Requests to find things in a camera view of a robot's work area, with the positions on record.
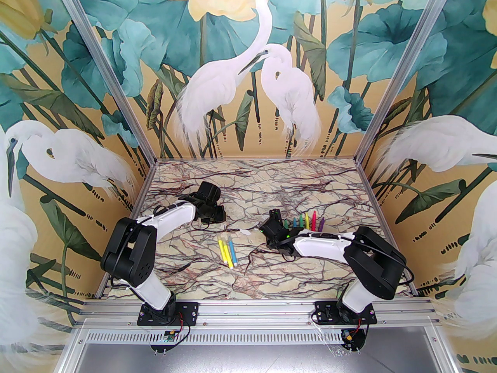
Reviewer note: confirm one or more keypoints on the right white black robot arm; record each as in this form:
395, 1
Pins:
322, 247

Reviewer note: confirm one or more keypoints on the aluminium table edge rail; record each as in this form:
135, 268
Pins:
145, 185
367, 185
256, 160

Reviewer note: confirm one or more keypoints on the circuit board with yellow connector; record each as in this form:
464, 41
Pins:
349, 337

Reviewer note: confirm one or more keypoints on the aluminium frame post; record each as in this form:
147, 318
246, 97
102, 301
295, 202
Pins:
109, 68
405, 68

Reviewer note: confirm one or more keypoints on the yellow highlighter pen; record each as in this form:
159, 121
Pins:
306, 221
223, 251
229, 255

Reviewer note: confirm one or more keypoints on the wide aluminium mounting rail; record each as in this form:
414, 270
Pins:
252, 313

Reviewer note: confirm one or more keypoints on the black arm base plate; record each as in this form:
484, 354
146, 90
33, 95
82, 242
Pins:
324, 313
190, 311

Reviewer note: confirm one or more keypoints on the grey metal panel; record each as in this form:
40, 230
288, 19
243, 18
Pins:
252, 359

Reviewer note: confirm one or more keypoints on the small green circuit board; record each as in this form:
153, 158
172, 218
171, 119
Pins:
169, 336

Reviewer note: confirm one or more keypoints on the purple highlighter pen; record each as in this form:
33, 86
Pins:
321, 223

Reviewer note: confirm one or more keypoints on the clear acrylic bracket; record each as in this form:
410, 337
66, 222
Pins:
355, 350

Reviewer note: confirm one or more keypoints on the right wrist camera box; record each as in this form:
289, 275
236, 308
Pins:
276, 216

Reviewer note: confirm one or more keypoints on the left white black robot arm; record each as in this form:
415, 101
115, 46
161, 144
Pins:
128, 255

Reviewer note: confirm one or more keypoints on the perforated metal strip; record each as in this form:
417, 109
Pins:
252, 336

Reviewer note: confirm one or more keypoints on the pink highlighter pen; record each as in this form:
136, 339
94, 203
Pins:
313, 220

